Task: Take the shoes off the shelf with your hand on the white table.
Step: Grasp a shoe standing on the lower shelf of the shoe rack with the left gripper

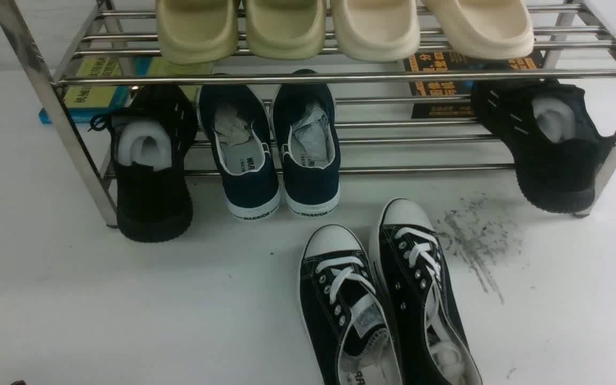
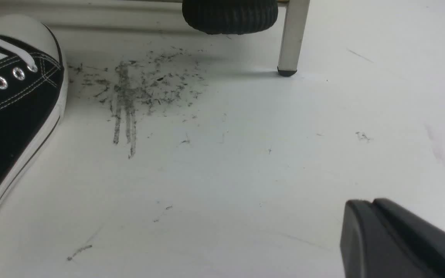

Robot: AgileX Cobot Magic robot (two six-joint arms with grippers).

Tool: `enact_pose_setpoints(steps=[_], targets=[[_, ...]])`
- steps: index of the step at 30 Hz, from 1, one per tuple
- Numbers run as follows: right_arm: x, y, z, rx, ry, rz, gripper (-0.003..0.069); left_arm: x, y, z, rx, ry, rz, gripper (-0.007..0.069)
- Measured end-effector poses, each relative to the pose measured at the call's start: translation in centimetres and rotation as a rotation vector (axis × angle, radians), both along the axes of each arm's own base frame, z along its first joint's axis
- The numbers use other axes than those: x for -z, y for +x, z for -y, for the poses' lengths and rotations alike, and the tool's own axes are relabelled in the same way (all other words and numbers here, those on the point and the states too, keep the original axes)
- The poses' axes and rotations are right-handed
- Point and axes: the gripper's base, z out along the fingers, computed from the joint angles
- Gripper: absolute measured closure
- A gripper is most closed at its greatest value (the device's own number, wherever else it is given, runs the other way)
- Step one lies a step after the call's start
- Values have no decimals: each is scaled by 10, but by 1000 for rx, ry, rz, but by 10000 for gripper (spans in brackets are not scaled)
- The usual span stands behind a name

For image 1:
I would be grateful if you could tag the stainless steel shoe rack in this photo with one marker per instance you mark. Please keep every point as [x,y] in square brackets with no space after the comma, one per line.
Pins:
[99,55]

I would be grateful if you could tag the cream slipper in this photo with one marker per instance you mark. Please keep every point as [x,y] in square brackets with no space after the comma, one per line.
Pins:
[485,29]
[376,30]

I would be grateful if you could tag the black knit sneaker right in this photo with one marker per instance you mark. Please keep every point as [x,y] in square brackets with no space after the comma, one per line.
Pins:
[556,147]

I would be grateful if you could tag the navy slip-on shoe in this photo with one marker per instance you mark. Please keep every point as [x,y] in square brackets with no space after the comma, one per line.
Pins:
[303,125]
[236,124]

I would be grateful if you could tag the black knit sneaker left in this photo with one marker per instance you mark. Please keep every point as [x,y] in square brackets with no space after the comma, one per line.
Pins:
[150,139]

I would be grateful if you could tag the olive green slipper right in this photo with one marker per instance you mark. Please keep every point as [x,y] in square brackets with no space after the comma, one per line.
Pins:
[285,29]

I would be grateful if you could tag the black canvas lace-up left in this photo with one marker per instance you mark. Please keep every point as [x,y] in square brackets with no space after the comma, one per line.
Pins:
[343,316]

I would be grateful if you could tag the olive green slipper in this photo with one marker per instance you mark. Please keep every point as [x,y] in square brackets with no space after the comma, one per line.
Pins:
[285,29]
[190,32]

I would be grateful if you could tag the olive green slipper left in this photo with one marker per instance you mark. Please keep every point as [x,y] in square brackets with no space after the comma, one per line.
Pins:
[190,32]

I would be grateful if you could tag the black knit sneaker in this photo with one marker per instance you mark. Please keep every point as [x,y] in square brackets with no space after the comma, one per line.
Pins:
[150,139]
[556,147]

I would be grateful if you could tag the yellow and blue book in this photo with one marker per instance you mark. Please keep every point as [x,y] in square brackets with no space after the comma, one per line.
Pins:
[85,101]

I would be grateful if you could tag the cream slipper left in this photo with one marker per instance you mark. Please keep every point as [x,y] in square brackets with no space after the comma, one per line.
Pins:
[376,30]

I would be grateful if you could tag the black canvas lace-up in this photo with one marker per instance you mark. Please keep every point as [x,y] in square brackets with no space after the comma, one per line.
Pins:
[411,275]
[343,316]

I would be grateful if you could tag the cream slipper right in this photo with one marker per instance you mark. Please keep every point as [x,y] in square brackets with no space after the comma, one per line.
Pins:
[485,29]

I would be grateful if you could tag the black and orange book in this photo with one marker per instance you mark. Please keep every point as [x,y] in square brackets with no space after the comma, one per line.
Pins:
[450,99]

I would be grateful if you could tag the black canvas lace-up right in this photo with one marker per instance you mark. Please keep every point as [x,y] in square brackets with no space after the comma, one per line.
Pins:
[411,275]

